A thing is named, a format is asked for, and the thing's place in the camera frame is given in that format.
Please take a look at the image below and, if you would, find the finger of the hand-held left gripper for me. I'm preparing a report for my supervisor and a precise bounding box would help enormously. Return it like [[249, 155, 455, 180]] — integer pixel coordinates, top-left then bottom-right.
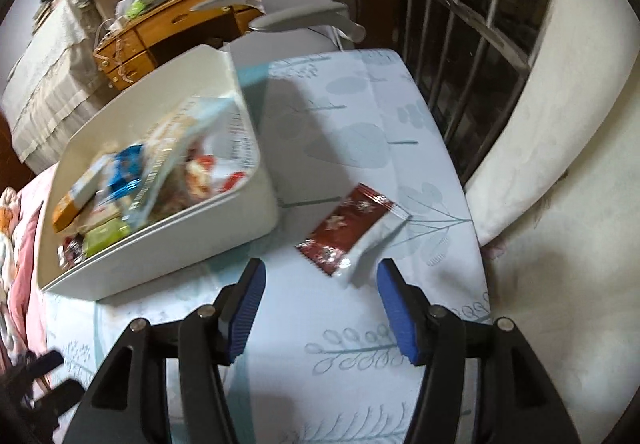
[[30, 379, 86, 426], [15, 349, 66, 380]]

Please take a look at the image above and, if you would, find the white plastic bin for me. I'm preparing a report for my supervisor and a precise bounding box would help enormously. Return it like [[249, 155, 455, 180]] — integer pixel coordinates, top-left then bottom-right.
[[36, 44, 279, 301]]

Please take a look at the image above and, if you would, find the white floral curtain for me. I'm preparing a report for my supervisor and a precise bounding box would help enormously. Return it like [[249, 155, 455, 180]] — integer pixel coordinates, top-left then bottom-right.
[[465, 0, 640, 444]]

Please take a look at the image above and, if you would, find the red and white snack packet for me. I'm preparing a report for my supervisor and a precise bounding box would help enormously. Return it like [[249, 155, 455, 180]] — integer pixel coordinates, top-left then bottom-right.
[[295, 183, 413, 287]]

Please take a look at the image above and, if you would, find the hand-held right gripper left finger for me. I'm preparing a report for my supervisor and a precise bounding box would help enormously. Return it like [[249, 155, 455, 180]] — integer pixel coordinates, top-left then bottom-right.
[[65, 258, 267, 444]]

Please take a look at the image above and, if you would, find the tree print tablecloth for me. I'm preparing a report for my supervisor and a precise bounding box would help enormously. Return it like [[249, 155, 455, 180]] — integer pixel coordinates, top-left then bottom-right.
[[42, 49, 493, 444]]

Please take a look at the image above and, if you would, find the wooden desk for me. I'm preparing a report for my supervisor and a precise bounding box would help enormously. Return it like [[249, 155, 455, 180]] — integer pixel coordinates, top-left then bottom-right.
[[92, 0, 266, 92]]

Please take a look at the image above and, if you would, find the long pale blue bread packet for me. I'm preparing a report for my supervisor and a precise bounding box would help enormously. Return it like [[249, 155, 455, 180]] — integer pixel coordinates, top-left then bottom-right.
[[122, 96, 258, 230]]

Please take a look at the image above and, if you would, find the beige snack packet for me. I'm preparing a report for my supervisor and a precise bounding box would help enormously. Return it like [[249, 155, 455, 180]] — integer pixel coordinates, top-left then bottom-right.
[[87, 196, 126, 225]]

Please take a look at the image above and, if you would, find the white cable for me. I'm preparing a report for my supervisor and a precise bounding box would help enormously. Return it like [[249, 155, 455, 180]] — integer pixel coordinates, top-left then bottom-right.
[[95, 21, 133, 80]]

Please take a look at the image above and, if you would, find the clear nut packet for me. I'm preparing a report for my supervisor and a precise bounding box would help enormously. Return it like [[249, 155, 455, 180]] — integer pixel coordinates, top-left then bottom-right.
[[150, 184, 196, 225]]

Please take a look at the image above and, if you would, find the pink blanket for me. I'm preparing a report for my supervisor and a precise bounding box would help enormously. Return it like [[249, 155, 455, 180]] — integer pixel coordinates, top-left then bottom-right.
[[0, 164, 61, 375]]

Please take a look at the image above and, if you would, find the blue snack packet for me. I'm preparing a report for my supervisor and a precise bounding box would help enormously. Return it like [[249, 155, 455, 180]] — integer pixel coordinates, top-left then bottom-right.
[[100, 144, 146, 202]]

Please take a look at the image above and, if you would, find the cartoon print pillow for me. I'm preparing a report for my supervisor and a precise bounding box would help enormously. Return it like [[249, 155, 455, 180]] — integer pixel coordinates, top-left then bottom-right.
[[0, 186, 21, 350]]

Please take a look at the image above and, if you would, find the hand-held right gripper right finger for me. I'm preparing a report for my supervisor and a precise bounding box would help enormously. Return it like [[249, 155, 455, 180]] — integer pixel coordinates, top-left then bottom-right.
[[376, 258, 581, 444]]

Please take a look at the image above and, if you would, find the orange snack packet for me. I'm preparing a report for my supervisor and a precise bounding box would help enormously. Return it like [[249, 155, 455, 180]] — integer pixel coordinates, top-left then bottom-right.
[[51, 151, 116, 232]]

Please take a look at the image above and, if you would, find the lace cloth covered furniture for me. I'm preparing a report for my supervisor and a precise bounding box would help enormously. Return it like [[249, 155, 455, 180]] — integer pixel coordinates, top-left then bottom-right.
[[0, 0, 108, 165]]

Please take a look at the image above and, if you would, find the green snack packet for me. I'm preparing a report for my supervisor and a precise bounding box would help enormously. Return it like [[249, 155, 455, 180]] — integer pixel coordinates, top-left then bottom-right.
[[82, 218, 132, 259]]

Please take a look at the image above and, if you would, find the metal window grille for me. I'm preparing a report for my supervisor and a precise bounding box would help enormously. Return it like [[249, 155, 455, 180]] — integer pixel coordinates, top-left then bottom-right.
[[395, 0, 563, 185]]

